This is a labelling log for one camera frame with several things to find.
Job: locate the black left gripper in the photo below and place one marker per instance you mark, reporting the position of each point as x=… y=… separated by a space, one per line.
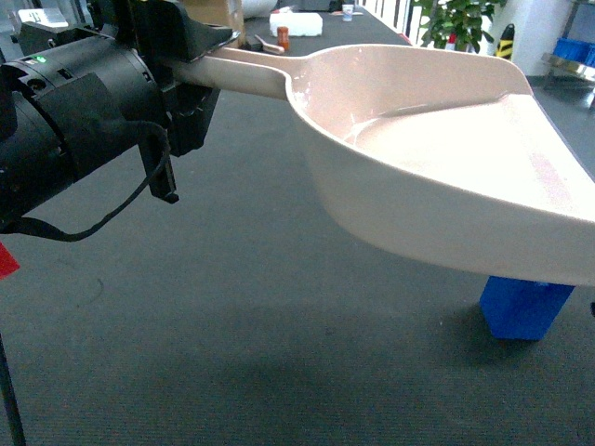
x=168 y=117

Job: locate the beige plastic dustpan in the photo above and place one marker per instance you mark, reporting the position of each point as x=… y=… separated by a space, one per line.
x=439 y=156

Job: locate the blue plastic part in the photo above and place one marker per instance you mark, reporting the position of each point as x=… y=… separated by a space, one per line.
x=522 y=310

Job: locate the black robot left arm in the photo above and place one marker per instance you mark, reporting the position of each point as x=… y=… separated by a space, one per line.
x=81 y=97

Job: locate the stainless steel shelf rack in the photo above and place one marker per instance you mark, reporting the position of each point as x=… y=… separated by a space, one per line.
x=578 y=25

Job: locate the blue bin on shelf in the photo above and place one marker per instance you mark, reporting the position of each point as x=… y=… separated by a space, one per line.
x=575 y=50

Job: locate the large cardboard box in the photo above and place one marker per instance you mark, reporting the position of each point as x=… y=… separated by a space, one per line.
x=219 y=12

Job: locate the orange cylindrical can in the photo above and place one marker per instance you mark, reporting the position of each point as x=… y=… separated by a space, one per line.
x=283 y=38

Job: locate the white foam block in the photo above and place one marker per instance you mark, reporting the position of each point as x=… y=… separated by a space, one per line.
x=306 y=24

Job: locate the paper cup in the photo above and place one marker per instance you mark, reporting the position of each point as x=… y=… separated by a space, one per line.
x=347 y=12

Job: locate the red white traffic cone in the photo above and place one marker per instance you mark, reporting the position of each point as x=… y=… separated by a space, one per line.
x=450 y=44

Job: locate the potted green plant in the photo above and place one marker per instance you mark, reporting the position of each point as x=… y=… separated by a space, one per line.
x=467 y=20

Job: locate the yellow black traffic cone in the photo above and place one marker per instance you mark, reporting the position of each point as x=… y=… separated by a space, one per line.
x=504 y=47

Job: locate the wooden handled brush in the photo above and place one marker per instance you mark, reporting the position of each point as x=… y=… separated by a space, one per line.
x=258 y=44

